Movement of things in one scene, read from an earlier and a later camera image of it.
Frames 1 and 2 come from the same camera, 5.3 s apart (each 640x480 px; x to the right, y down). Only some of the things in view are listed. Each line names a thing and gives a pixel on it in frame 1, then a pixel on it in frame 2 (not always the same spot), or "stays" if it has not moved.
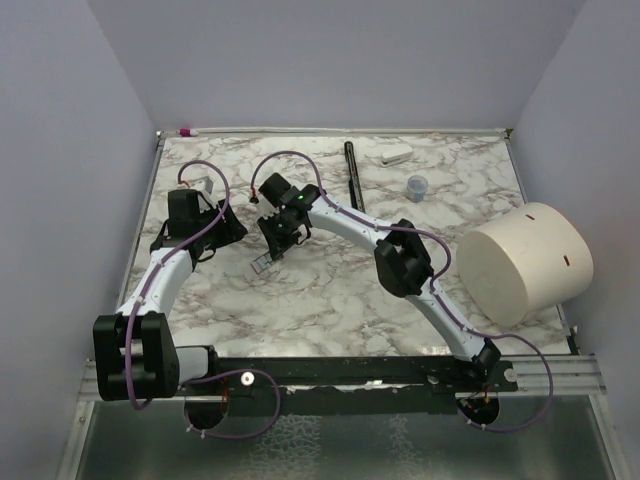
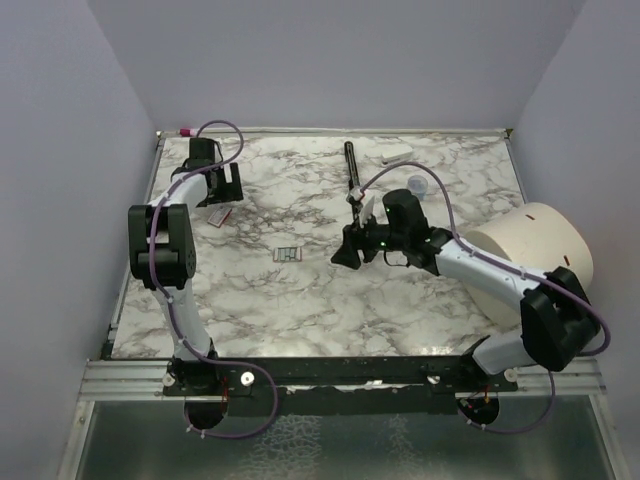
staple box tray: x=262 y=262 to x=287 y=254
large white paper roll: x=522 y=264 stays
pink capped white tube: x=187 y=132 stays
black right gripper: x=278 y=246 to x=354 y=239
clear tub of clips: x=416 y=187 stays
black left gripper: x=231 y=230 to x=230 y=190
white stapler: x=395 y=156 stays
